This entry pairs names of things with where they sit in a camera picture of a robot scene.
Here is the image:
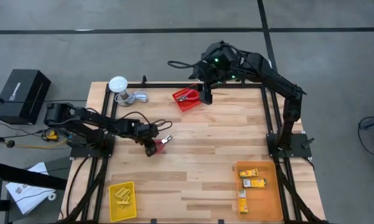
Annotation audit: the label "black floor cable loop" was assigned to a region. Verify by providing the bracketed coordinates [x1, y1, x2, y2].
[357, 115, 374, 159]

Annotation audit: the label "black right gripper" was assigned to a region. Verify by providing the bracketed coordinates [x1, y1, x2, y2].
[189, 61, 238, 106]

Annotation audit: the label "white paper sheets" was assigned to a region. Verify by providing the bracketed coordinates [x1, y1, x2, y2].
[5, 161, 57, 215]

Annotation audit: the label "yellow cable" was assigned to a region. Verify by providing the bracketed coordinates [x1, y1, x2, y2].
[14, 129, 68, 149]

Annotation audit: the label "white mushroom table lamp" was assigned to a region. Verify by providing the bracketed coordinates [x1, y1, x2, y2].
[108, 75, 132, 105]

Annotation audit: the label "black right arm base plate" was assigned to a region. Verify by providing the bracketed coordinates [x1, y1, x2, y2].
[266, 133, 312, 159]

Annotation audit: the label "red plastic mesh basket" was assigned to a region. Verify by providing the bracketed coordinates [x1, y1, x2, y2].
[171, 83, 206, 113]

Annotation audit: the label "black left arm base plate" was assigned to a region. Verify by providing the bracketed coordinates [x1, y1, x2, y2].
[69, 136, 115, 159]

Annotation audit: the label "orange translucent plastic tray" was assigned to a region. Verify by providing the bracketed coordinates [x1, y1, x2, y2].
[235, 160, 284, 222]

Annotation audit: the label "white coiled power cable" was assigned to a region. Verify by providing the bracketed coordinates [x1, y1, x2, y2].
[114, 88, 149, 108]

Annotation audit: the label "black metal beam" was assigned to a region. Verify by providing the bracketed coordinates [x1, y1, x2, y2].
[0, 161, 68, 191]

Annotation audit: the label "black aluminium table frame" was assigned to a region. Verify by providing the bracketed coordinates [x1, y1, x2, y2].
[60, 74, 330, 224]

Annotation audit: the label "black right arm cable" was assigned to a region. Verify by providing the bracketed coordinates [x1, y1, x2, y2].
[167, 59, 206, 71]

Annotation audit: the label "yellow plastic bin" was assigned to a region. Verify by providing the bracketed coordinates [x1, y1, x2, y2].
[108, 181, 138, 223]

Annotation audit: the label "black cardboard box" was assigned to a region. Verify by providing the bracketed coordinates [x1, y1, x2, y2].
[0, 68, 52, 125]

